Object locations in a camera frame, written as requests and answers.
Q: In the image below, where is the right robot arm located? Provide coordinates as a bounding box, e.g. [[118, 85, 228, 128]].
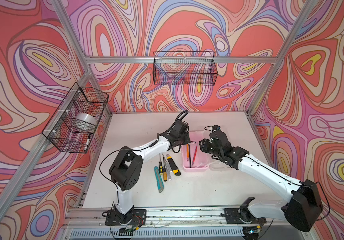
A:
[[199, 130, 323, 232]]

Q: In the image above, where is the silver tape roll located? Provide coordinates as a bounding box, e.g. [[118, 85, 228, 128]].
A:
[[75, 113, 98, 125]]

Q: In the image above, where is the teal utility knife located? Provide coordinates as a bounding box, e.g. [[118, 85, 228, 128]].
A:
[[154, 167, 164, 193]]

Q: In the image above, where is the aluminium front rail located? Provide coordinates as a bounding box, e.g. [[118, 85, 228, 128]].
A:
[[62, 205, 308, 229]]

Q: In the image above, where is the back wall wire basket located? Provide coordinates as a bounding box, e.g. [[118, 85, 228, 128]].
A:
[[153, 51, 218, 86]]

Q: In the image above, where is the wall wire basket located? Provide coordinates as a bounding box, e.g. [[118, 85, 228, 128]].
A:
[[153, 51, 218, 86], [42, 83, 109, 154]]

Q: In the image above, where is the black yellow box cutter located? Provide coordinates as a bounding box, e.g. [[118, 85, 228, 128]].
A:
[[167, 154, 181, 176]]

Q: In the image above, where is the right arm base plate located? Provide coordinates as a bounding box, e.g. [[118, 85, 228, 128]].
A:
[[221, 208, 267, 225]]

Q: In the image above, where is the amber handled screwdriver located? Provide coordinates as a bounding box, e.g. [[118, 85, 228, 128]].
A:
[[163, 161, 168, 182]]

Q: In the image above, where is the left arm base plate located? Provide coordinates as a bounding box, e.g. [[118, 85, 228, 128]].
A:
[[102, 208, 147, 227]]

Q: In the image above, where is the pink plastic tool box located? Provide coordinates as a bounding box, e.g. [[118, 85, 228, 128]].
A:
[[182, 130, 215, 172]]

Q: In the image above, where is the left wall wire basket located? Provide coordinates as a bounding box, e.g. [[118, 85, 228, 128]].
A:
[[42, 83, 109, 154]]

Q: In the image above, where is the black yellow screwdriver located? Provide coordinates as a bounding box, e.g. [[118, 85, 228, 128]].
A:
[[159, 154, 164, 176]]

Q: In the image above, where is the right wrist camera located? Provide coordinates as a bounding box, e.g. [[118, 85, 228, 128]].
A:
[[212, 125, 221, 132]]

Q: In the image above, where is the marker pen in basket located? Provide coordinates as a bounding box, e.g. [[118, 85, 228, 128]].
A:
[[84, 134, 91, 152]]

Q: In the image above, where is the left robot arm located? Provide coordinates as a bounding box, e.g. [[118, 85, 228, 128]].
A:
[[109, 120, 191, 215]]

